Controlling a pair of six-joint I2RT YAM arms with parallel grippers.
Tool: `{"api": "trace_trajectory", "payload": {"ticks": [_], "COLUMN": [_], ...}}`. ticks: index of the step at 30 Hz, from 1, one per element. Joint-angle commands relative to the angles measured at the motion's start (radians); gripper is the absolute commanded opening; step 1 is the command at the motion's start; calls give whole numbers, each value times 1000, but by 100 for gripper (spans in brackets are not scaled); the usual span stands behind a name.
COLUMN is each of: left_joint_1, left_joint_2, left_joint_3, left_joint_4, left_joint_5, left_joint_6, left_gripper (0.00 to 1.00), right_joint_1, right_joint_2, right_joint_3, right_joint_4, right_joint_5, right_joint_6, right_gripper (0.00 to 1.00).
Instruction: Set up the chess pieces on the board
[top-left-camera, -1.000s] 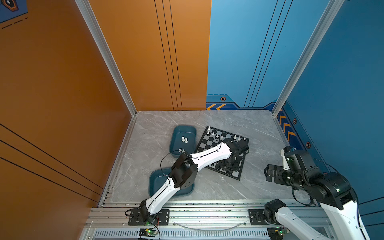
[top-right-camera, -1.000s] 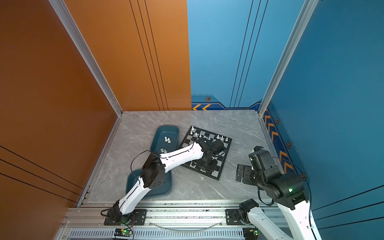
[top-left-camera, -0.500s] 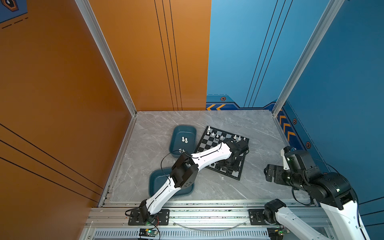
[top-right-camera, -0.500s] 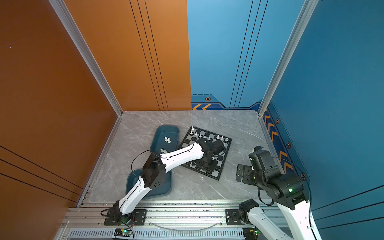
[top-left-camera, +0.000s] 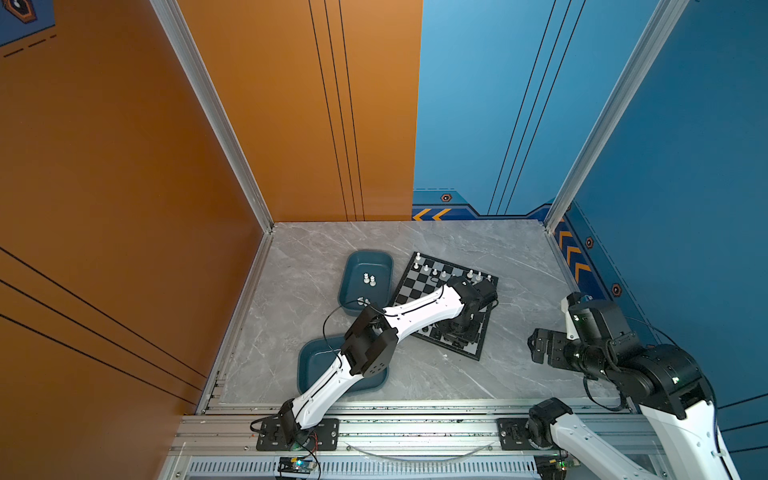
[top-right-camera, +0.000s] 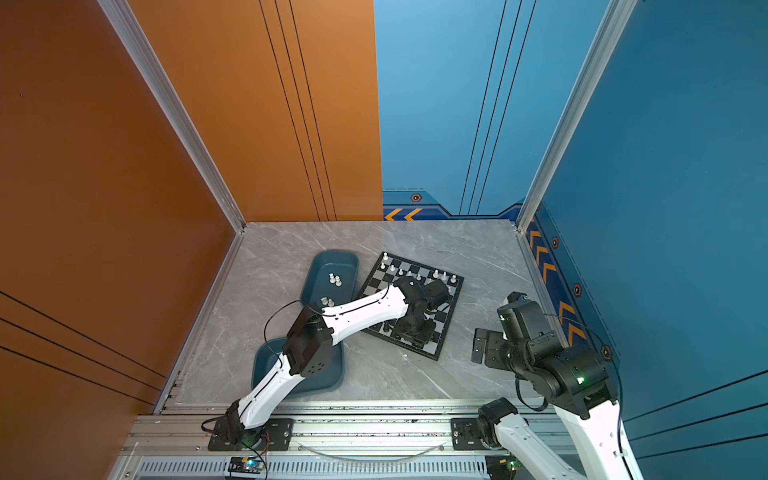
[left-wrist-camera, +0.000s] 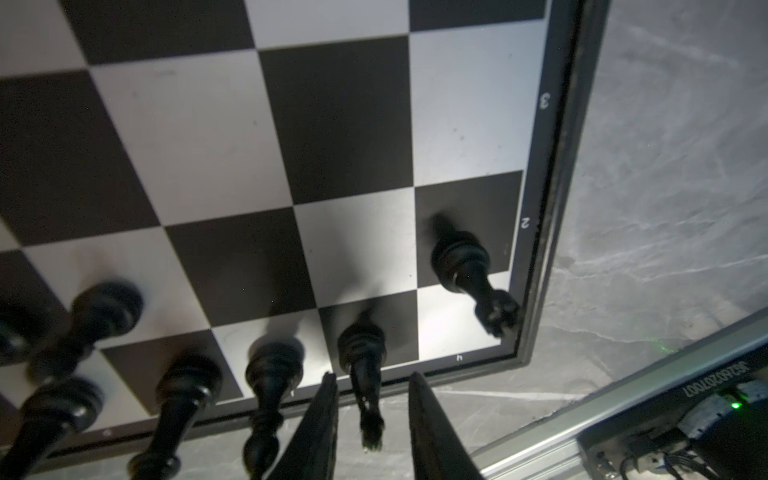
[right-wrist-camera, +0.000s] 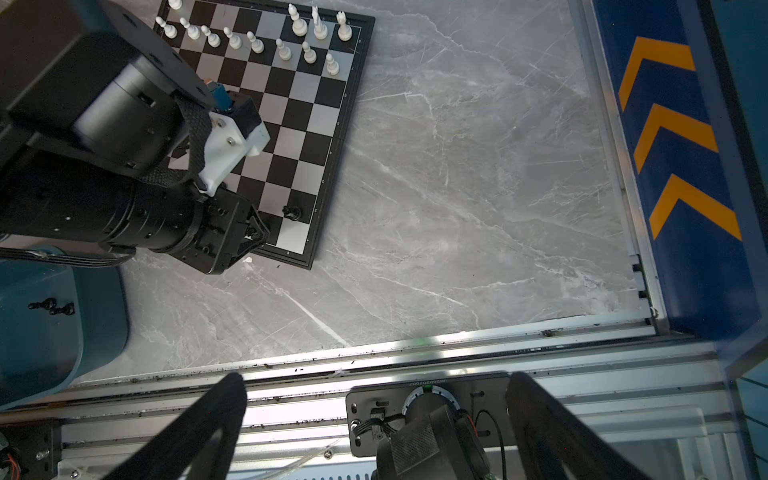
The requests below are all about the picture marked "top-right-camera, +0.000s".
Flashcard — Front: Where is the black and silver chessboard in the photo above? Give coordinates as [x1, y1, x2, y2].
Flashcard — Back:
[357, 252, 464, 361]

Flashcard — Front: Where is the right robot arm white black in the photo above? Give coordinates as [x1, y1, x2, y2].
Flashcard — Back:
[477, 292, 643, 479]

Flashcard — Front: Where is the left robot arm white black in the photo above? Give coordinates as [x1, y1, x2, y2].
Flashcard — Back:
[216, 276, 452, 445]

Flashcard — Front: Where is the teal tray with white pieces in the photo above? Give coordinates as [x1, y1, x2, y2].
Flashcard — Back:
[299, 250, 359, 308]

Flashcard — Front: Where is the green circuit board right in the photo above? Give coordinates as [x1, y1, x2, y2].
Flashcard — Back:
[485, 456, 518, 480]

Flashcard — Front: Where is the green circuit board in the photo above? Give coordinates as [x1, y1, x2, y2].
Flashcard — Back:
[225, 456, 269, 479]
[485, 456, 518, 480]

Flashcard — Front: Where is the teal tray with black pieces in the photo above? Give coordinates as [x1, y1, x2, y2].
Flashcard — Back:
[251, 337, 345, 398]

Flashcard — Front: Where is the green circuit board left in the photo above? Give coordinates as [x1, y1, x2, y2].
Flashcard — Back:
[225, 456, 269, 479]

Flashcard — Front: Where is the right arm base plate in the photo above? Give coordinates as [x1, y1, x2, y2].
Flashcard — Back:
[450, 417, 500, 451]

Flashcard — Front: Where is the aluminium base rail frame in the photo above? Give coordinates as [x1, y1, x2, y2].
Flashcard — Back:
[107, 395, 637, 480]

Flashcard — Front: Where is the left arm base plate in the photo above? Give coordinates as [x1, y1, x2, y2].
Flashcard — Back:
[201, 416, 294, 452]

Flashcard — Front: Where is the aluminium corner post right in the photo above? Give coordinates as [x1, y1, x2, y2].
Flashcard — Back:
[515, 0, 638, 234]

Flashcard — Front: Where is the aluminium corner post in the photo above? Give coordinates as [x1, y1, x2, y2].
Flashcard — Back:
[98, 0, 246, 234]
[515, 0, 638, 234]

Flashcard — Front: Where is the aluminium corner post left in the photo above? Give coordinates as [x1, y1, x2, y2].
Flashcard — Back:
[98, 0, 246, 234]

